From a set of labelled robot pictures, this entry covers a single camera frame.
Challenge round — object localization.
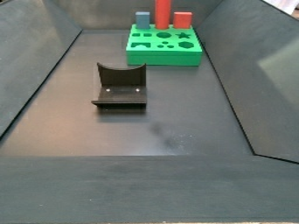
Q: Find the green shape sorter board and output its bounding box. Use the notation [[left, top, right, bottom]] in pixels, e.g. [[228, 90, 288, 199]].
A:
[[125, 24, 201, 66]]

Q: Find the black curved cradle holder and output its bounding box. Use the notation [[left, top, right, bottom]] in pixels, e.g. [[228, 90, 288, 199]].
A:
[[91, 63, 147, 107]]

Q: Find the blue square block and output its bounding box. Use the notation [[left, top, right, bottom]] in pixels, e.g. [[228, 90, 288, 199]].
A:
[[135, 11, 151, 29]]

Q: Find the red rounded rectangular block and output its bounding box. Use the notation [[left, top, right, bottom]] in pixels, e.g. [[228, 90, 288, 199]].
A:
[[172, 11, 192, 29]]

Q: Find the tall red cylinder block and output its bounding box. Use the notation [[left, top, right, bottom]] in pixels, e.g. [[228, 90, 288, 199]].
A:
[[155, 0, 172, 30]]

